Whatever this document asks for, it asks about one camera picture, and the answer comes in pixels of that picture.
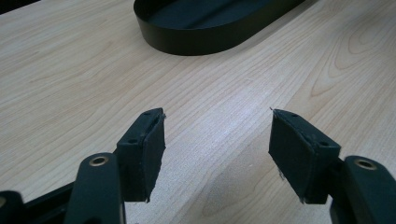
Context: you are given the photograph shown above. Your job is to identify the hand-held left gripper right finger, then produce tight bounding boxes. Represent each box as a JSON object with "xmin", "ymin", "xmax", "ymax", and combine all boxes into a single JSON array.
[{"xmin": 268, "ymin": 107, "xmax": 342, "ymax": 204}]

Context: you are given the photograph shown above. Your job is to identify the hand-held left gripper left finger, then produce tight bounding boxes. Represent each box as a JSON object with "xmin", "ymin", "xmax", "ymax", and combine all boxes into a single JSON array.
[{"xmin": 116, "ymin": 107, "xmax": 166, "ymax": 203}]

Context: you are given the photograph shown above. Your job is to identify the black oval tray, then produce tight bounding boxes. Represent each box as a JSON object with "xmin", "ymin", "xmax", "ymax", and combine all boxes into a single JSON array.
[{"xmin": 133, "ymin": 0, "xmax": 307, "ymax": 57}]

